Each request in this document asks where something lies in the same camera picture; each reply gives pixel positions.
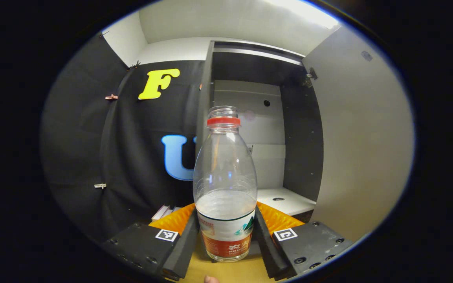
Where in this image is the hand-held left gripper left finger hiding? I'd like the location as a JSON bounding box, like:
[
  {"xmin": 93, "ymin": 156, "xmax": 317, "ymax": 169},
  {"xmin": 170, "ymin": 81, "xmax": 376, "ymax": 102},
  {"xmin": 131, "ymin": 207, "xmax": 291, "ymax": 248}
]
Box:
[{"xmin": 101, "ymin": 202, "xmax": 200, "ymax": 281}]

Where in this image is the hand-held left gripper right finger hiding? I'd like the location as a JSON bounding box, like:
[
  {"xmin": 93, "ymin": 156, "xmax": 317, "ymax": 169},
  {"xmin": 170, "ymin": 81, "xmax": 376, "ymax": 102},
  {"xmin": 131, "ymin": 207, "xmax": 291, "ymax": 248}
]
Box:
[{"xmin": 253, "ymin": 201, "xmax": 354, "ymax": 281}]

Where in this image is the clear bottle with red label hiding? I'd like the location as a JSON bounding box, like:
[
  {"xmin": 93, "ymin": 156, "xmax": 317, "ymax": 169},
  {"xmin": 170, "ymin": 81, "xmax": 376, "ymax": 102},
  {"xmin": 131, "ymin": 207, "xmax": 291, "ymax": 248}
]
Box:
[{"xmin": 193, "ymin": 105, "xmax": 258, "ymax": 263}]

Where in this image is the beige cabinet door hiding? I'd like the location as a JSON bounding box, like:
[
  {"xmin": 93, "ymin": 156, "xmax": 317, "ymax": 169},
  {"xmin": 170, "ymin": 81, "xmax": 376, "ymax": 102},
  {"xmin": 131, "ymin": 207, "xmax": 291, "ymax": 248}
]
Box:
[{"xmin": 302, "ymin": 26, "xmax": 415, "ymax": 244}]

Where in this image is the metal door hinge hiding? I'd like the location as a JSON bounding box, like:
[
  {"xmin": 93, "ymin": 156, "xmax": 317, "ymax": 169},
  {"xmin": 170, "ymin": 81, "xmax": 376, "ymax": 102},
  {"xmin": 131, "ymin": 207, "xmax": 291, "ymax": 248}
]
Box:
[{"xmin": 304, "ymin": 68, "xmax": 318, "ymax": 88}]

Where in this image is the white book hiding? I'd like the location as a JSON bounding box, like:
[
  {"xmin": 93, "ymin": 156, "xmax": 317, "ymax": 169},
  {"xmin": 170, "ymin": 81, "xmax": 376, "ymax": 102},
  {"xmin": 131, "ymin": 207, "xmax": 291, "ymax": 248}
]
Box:
[{"xmin": 151, "ymin": 204, "xmax": 171, "ymax": 221}]

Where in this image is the black backdrop cloth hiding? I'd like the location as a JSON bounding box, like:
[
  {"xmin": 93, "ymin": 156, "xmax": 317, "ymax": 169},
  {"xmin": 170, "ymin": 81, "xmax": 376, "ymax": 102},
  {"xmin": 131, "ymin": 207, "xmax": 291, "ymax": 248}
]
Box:
[{"xmin": 40, "ymin": 33, "xmax": 211, "ymax": 244}]

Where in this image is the long ceiling light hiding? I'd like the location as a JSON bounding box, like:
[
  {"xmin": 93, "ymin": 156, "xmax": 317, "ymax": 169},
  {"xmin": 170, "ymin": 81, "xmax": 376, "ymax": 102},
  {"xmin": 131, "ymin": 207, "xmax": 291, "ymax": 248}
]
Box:
[{"xmin": 264, "ymin": 0, "xmax": 341, "ymax": 30}]

